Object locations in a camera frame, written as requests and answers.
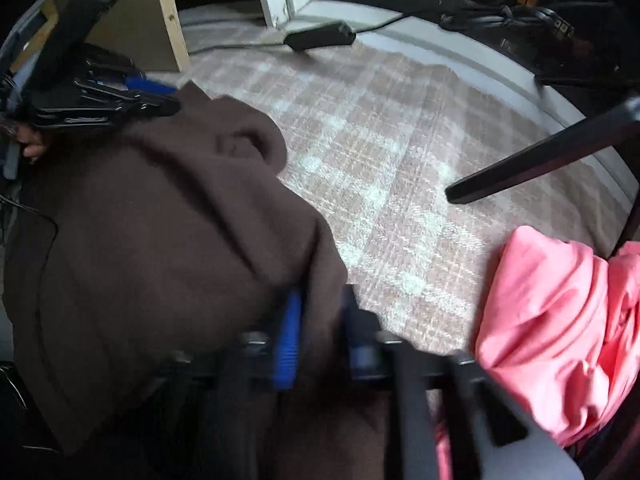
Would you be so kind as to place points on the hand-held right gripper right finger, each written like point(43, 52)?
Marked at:
point(362, 345)

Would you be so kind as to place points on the brown garment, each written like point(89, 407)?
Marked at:
point(150, 235)

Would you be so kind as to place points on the checked beige blanket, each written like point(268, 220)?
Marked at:
point(375, 160)

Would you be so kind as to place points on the pink garment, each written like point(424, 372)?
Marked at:
point(550, 320)

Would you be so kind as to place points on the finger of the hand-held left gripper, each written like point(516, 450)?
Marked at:
point(150, 85)
point(150, 106)

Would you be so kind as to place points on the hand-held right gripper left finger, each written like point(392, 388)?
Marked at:
point(287, 340)

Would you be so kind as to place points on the person's left hand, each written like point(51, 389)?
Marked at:
point(32, 147)

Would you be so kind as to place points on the light wooden board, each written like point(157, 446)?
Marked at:
point(135, 10)

